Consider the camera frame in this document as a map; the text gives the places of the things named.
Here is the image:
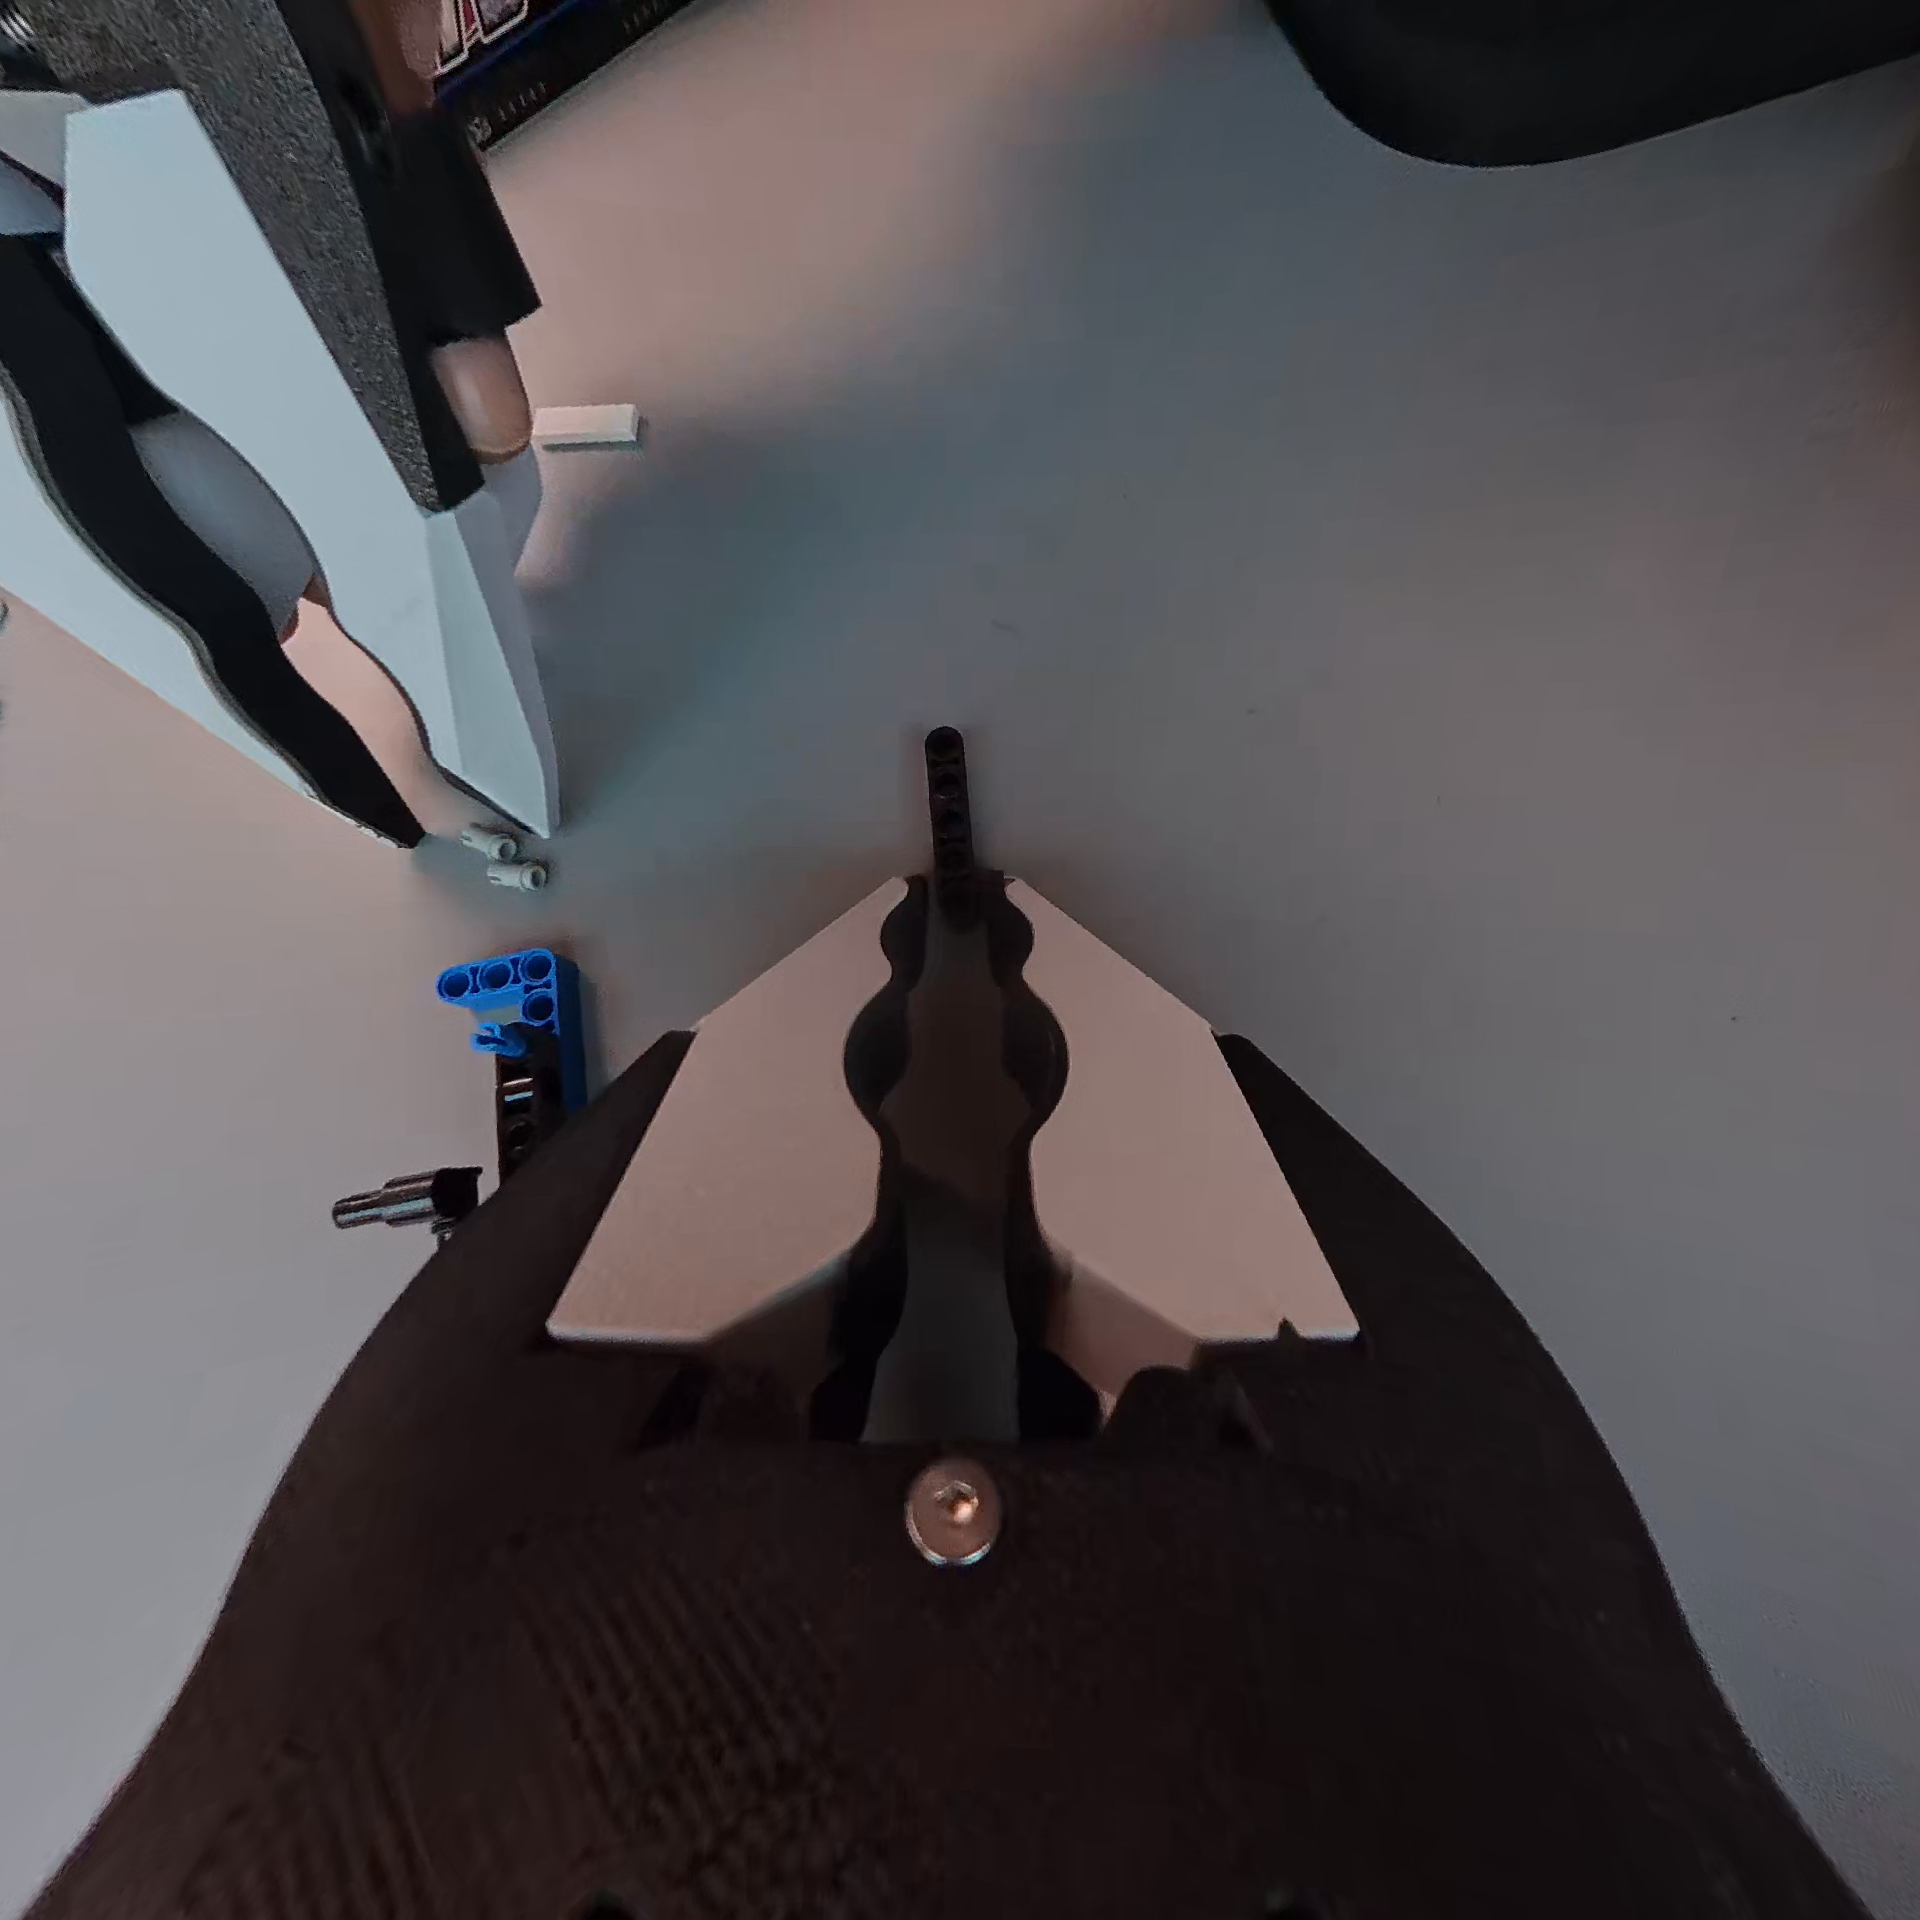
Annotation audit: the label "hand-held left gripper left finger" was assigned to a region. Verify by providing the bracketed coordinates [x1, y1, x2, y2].
[543, 873, 922, 1441]

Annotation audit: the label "black five-hole beam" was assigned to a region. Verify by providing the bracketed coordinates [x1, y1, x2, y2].
[922, 724, 1003, 920]

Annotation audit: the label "toy race car model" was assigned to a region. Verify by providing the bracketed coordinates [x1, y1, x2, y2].
[428, 0, 707, 153]

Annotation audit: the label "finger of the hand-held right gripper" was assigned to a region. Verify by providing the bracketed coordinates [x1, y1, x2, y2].
[63, 87, 564, 839]
[0, 223, 429, 854]

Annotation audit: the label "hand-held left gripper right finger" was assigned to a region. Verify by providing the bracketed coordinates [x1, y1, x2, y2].
[983, 873, 1364, 1441]

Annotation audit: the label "black beam assembly blue pins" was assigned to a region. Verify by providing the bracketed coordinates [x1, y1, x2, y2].
[329, 949, 589, 1244]

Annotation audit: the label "person's right hand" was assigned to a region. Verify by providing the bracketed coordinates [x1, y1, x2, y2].
[423, 333, 537, 462]

